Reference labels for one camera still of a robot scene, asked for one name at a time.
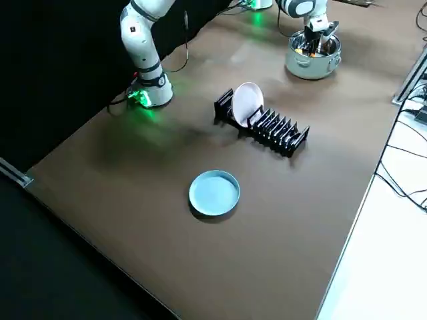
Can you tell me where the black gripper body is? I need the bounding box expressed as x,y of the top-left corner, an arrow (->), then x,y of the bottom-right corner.
303,21 -> 340,41

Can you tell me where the white round plate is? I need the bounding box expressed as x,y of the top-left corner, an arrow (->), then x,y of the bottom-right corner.
231,81 -> 264,129

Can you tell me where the light blue round plate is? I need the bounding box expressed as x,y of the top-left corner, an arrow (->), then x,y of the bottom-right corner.
188,169 -> 241,221

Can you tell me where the black slotted dish rack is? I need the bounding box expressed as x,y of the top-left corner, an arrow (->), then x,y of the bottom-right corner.
213,88 -> 310,158

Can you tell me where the steel pot with pale handles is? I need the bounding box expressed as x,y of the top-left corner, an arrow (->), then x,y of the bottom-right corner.
284,30 -> 343,80

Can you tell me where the aluminium frame post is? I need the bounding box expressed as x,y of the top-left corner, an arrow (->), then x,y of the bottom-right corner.
392,49 -> 427,106
0,158 -> 34,187

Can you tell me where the black cable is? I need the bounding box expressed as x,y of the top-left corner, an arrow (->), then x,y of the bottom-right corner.
375,96 -> 427,213
165,9 -> 191,73

